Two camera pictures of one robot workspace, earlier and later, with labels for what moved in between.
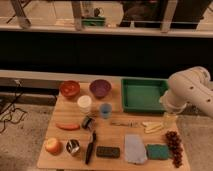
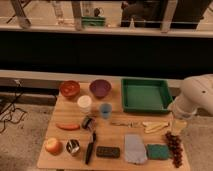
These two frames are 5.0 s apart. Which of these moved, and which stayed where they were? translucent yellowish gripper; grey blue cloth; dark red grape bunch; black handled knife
Moved: translucent yellowish gripper
Stayed: black handled knife; grey blue cloth; dark red grape bunch
